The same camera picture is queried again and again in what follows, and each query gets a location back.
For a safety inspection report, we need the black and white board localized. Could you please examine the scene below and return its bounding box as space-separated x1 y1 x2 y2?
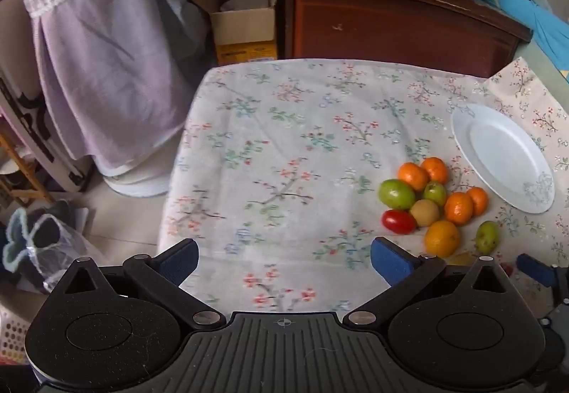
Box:
0 73 92 194

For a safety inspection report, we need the teal fluffy cloth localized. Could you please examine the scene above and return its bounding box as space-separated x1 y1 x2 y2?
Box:
1 207 60 271

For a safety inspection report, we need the dotted basket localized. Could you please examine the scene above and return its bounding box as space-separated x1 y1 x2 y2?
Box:
0 299 33 366

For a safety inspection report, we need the green jujube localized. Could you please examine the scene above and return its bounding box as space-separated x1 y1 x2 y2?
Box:
475 221 500 254
378 179 416 211
422 181 447 207

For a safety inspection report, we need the white round base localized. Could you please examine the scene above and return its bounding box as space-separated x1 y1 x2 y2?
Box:
103 166 173 198

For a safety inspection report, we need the mandarin orange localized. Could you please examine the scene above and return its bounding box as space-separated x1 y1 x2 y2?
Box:
467 187 489 217
420 157 450 185
398 162 430 192
445 192 474 225
424 221 461 258

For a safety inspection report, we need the white plate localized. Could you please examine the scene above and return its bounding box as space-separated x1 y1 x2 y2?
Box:
451 104 556 214

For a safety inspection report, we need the lavender cloth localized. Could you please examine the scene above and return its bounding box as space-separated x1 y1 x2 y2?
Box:
32 0 203 175

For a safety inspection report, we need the wooden rack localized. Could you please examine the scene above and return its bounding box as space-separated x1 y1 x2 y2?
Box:
0 122 56 209

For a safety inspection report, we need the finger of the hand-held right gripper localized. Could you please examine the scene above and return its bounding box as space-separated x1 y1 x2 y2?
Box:
516 254 569 300

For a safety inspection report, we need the floral tablecloth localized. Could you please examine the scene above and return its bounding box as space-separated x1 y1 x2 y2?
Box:
156 58 569 318

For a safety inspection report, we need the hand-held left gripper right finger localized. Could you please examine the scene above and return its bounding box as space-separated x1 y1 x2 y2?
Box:
348 237 521 328

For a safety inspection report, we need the open brown cardboard box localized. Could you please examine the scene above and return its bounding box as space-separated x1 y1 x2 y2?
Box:
190 0 280 66

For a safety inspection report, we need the pale green bed sheet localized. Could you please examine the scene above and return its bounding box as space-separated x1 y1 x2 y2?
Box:
511 40 569 80

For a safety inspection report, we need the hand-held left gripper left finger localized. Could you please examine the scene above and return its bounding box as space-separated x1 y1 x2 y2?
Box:
44 238 226 330

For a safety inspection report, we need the clear plastic bag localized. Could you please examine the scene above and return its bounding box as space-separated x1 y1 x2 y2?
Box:
26 214 110 294

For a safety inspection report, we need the brown wooden cabinet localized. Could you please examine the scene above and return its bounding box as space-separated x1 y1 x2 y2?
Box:
272 0 533 78

